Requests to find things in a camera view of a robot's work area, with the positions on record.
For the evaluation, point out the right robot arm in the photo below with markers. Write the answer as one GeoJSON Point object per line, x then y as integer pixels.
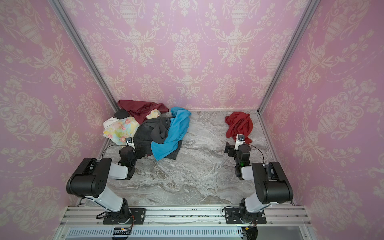
{"type": "Point", "coordinates": [271, 186]}

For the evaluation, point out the floral pastel cloth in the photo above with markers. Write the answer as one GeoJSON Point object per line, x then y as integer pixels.
{"type": "Point", "coordinates": [117, 130]}

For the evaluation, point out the teal blue cloth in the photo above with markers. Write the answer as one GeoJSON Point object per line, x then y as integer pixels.
{"type": "Point", "coordinates": [179, 124]}

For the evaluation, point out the aluminium corner post left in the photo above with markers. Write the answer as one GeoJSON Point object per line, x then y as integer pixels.
{"type": "Point", "coordinates": [75, 36]}

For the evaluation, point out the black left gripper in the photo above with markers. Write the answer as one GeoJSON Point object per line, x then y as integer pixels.
{"type": "Point", "coordinates": [136, 153]}

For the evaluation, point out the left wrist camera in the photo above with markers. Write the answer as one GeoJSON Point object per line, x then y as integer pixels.
{"type": "Point", "coordinates": [129, 142]}

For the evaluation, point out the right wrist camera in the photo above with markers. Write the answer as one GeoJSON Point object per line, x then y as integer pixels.
{"type": "Point", "coordinates": [240, 139]}

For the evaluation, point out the maroon cloth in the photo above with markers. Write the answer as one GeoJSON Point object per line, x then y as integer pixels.
{"type": "Point", "coordinates": [141, 109]}

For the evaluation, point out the aluminium corner post right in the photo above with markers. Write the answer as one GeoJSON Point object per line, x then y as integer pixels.
{"type": "Point", "coordinates": [290, 50]}

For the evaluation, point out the aluminium corner post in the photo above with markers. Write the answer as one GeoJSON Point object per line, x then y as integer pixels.
{"type": "Point", "coordinates": [75, 36]}
{"type": "Point", "coordinates": [290, 50]}

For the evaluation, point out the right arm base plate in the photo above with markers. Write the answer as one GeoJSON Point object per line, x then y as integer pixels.
{"type": "Point", "coordinates": [235, 216]}

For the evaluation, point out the bright red cloth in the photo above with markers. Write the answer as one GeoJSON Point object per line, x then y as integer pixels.
{"type": "Point", "coordinates": [239, 123]}

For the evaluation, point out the dark grey garment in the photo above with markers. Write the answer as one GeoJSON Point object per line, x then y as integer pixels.
{"type": "Point", "coordinates": [158, 133]}

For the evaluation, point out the aluminium front rail frame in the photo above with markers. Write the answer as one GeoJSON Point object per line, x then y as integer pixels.
{"type": "Point", "coordinates": [209, 222]}

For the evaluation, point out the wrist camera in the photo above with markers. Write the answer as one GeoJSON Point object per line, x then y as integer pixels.
{"type": "Point", "coordinates": [240, 139]}
{"type": "Point", "coordinates": [129, 142]}

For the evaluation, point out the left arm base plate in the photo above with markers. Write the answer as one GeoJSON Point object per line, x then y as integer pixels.
{"type": "Point", "coordinates": [135, 217]}

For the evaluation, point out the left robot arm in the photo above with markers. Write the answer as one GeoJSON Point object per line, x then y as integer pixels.
{"type": "Point", "coordinates": [89, 181]}

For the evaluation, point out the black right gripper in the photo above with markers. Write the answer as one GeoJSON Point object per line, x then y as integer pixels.
{"type": "Point", "coordinates": [229, 148]}

